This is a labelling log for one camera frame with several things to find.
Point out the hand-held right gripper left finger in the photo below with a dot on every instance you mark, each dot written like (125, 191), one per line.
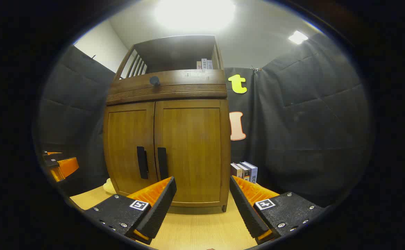
(160, 208)

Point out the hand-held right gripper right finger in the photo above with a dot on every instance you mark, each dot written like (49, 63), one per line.
(245, 208)

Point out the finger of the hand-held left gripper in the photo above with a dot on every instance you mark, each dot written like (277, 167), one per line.
(67, 166)
(51, 153)

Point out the wooden shoe cabinet door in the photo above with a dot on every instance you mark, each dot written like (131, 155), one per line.
(192, 146)
(126, 146)

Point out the brown wooden shoe cabinet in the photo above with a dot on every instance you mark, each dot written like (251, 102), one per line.
(174, 88)

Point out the black round cabinet knob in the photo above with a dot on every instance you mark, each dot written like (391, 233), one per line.
(154, 81)

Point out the pale blue book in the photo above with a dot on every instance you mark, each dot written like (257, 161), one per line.
(252, 172)

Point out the grey spine book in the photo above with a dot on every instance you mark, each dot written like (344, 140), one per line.
(244, 171)

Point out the white and purple book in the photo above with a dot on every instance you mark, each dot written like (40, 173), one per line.
(236, 170)

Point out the pale yellow object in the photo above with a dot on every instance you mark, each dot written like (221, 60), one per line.
(109, 186)

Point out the small pale book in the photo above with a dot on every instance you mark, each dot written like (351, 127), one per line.
(209, 64)

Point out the small ceiling light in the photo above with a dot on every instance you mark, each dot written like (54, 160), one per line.
(297, 37)

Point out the large ceiling light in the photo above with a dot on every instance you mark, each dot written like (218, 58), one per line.
(195, 14)

